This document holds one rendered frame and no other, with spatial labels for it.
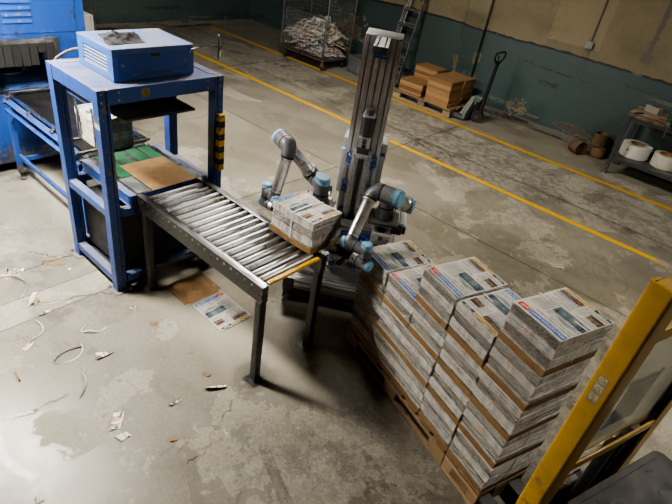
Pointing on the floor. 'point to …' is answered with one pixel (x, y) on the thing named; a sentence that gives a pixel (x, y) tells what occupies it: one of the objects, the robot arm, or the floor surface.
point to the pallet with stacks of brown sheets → (436, 89)
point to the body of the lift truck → (634, 484)
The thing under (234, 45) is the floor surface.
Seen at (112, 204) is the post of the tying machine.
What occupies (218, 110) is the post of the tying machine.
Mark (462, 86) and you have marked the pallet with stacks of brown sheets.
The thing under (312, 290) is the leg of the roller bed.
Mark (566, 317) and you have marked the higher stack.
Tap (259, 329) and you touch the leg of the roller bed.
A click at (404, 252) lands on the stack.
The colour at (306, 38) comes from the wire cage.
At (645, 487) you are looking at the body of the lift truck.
